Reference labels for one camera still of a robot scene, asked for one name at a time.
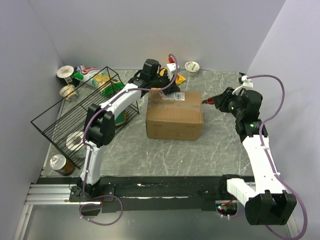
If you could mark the blue white small packet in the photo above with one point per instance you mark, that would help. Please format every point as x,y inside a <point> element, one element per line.
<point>79,69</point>

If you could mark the aluminium rail frame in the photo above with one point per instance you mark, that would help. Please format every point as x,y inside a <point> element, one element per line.
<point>48,194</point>

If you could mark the white yogurt cup upright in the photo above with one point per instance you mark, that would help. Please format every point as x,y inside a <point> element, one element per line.
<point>65,72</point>

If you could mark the green lidded jar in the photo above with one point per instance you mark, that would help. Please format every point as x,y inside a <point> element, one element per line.
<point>121,119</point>

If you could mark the black wire rack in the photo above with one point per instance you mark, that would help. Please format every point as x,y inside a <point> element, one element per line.
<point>72,116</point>

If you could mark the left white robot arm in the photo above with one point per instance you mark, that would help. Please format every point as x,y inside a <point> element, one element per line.
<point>100,127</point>

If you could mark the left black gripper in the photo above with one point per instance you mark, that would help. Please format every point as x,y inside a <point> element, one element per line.
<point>173,88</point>

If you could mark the white yogurt cup rear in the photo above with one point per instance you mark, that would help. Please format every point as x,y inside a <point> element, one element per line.
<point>192,67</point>

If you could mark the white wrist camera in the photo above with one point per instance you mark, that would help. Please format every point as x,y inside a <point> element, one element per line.
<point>245,84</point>
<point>172,67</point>

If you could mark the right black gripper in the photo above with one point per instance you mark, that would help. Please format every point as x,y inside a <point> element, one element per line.
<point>221,101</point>

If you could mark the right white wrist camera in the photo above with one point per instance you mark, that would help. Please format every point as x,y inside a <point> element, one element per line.
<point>245,84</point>

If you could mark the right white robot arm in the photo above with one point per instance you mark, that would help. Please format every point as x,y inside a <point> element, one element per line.
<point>268,202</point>

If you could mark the white yogurt cup lying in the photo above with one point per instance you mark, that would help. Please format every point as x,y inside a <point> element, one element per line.
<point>68,92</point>

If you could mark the brown cardboard express box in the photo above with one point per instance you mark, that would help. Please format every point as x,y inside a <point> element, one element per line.
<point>178,116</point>

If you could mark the green white chips bag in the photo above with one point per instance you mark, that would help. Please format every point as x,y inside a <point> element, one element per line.
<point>94,77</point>

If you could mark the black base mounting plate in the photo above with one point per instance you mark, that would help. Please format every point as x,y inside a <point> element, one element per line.
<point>148,193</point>

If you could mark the red black utility knife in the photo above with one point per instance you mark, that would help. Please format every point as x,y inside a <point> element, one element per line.
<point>208,101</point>

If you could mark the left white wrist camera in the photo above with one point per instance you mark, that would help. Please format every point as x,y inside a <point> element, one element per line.
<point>172,67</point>

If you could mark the white tape roll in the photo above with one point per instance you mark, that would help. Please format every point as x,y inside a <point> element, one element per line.
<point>74,144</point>

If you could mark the yellow Lays chips bag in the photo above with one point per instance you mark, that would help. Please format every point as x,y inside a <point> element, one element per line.
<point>179,79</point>

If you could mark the metal tin can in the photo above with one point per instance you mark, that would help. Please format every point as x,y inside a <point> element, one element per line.
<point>61,165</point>

